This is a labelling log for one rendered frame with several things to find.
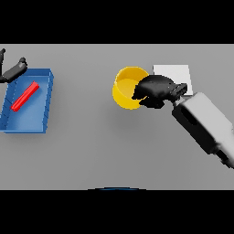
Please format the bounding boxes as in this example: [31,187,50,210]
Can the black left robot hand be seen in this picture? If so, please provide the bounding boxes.
[0,48,28,84]

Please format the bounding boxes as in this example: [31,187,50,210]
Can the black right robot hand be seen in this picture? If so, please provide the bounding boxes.
[131,74,188,110]

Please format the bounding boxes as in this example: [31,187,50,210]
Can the yellow bowl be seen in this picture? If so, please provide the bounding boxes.
[112,66,150,111]

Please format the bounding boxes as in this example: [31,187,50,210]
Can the pale square scale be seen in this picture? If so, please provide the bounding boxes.
[152,64,195,97]

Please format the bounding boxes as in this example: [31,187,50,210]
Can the red beaker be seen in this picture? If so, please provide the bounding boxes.
[10,80,40,112]

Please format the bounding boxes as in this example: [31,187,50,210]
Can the blue tray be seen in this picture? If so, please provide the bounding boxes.
[0,68,55,134]

